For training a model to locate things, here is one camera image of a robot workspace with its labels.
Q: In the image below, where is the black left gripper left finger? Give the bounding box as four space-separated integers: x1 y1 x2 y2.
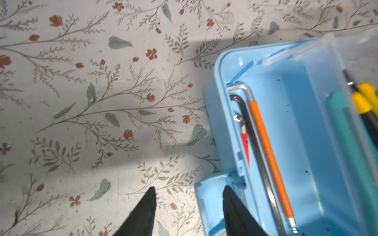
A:
113 187 157 236

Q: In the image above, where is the orange handled hex key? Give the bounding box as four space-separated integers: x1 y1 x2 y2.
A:
227 82 298 234

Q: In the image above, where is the light blue plastic tool box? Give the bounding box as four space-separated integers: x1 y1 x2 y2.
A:
195 38 370 236

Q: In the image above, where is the black hex key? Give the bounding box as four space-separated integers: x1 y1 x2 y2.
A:
230 94 286 236

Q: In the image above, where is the yellow black utility knife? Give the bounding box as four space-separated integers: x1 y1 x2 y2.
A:
342 69 378 148

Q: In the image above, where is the red handled hex key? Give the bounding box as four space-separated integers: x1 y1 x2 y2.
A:
234 114 250 167

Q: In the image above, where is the teal utility knife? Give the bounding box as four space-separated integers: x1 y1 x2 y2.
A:
327 91 378 236

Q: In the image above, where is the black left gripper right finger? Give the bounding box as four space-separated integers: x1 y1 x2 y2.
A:
223 185 268 236

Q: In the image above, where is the clear tool box lid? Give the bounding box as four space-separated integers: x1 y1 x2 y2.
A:
262 28 378 186

